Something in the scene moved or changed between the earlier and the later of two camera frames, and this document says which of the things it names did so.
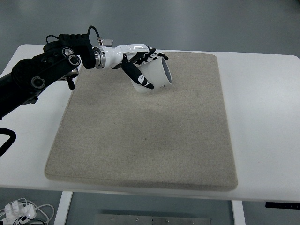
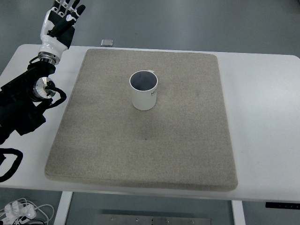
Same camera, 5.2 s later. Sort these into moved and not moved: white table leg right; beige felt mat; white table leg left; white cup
Moved: white cup
Not moved: beige felt mat; white table leg right; white table leg left
